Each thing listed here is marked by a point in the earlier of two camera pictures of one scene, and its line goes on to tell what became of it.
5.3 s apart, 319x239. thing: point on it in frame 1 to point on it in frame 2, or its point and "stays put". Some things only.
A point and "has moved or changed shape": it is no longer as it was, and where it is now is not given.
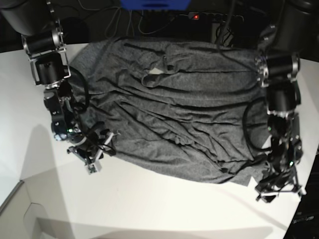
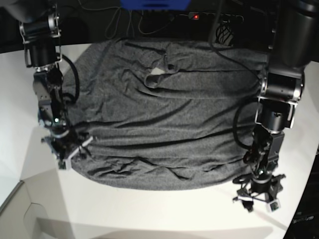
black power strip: [215, 16] stays put
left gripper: [91, 147] to [64, 144]
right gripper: [282, 181] to [265, 189]
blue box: [154, 5] stays put
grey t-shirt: [179, 106] has moved or changed shape
